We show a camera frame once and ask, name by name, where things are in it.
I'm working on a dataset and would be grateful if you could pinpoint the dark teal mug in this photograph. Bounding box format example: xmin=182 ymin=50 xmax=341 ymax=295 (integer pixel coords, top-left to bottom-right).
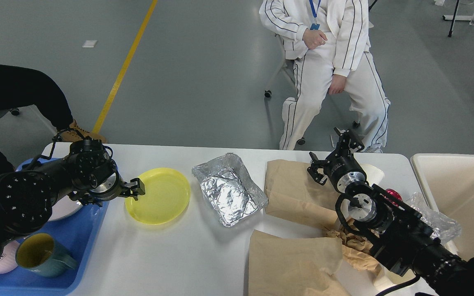
xmin=15 ymin=233 xmax=79 ymax=278

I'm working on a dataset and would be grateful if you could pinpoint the brown paper bag lower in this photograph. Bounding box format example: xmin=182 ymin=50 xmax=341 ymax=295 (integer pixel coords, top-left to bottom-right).
xmin=248 ymin=230 xmax=349 ymax=296

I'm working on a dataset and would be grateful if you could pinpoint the beige plastic bin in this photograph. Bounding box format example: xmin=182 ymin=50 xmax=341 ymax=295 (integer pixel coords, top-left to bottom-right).
xmin=411 ymin=153 xmax=474 ymax=260

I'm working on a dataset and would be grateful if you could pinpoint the crumpled aluminium foil tray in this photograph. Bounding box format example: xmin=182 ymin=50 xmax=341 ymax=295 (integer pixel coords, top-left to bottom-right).
xmin=191 ymin=153 xmax=269 ymax=227

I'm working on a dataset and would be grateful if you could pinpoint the white paper cup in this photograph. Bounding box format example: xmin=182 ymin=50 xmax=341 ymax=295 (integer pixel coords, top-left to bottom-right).
xmin=361 ymin=164 xmax=385 ymax=186

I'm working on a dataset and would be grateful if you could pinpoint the pink ribbed mug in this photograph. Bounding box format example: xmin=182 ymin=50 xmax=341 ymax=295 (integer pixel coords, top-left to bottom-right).
xmin=0 ymin=240 xmax=20 ymax=274

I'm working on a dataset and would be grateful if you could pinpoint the brown paper bag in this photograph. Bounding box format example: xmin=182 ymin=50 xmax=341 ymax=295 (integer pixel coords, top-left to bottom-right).
xmin=248 ymin=230 xmax=349 ymax=296
xmin=264 ymin=160 xmax=339 ymax=230

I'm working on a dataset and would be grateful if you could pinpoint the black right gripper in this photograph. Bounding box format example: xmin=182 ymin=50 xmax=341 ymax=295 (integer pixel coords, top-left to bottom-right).
xmin=307 ymin=127 xmax=367 ymax=193

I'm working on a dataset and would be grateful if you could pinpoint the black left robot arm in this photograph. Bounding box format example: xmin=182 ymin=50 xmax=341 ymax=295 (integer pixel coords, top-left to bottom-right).
xmin=0 ymin=137 xmax=145 ymax=255

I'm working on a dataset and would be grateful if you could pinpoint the brown paper bag upper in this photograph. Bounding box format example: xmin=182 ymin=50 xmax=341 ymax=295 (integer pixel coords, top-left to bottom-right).
xmin=264 ymin=160 xmax=339 ymax=230

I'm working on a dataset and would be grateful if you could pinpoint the clear plastic wrapper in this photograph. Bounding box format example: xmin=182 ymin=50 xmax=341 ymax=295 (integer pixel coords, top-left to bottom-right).
xmin=407 ymin=192 xmax=462 ymax=244

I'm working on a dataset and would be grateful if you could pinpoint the tan work boot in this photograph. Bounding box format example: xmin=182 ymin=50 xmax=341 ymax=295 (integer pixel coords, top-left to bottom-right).
xmin=58 ymin=120 xmax=107 ymax=143

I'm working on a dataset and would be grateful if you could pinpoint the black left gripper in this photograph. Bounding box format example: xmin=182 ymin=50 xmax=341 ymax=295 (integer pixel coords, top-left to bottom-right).
xmin=69 ymin=172 xmax=146 ymax=207

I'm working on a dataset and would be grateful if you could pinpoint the white stand base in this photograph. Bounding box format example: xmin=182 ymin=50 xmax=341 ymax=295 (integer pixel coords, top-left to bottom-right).
xmin=442 ymin=0 xmax=474 ymax=38

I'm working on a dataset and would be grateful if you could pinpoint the yellow plastic plate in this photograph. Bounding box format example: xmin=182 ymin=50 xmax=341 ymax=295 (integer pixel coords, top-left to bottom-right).
xmin=125 ymin=167 xmax=191 ymax=225

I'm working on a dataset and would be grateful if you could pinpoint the pink round plate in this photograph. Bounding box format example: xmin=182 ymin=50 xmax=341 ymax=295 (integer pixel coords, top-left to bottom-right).
xmin=48 ymin=196 xmax=83 ymax=222

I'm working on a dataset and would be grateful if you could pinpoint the person in black trousers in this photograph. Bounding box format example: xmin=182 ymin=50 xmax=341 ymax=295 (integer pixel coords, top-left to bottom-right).
xmin=0 ymin=36 xmax=74 ymax=179

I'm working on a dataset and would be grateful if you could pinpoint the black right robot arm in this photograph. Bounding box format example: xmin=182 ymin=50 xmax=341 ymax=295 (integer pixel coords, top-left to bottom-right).
xmin=308 ymin=129 xmax=474 ymax=296

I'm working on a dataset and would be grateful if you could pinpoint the crumpled brown paper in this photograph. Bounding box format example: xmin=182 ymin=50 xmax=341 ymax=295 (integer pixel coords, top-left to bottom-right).
xmin=323 ymin=228 xmax=381 ymax=275

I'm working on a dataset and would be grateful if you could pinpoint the white paper scrap on floor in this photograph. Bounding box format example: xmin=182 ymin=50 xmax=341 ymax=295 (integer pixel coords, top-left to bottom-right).
xmin=82 ymin=40 xmax=98 ymax=48

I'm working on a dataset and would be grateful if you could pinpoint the red round object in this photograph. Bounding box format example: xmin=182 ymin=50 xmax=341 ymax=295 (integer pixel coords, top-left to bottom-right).
xmin=386 ymin=188 xmax=402 ymax=201

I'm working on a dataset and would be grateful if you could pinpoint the white cup lower right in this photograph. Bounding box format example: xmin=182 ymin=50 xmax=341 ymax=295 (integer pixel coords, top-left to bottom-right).
xmin=373 ymin=267 xmax=415 ymax=291

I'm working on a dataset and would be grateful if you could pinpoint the person in white tracksuit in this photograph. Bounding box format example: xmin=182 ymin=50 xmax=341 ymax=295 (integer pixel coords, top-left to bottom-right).
xmin=258 ymin=0 xmax=390 ymax=153

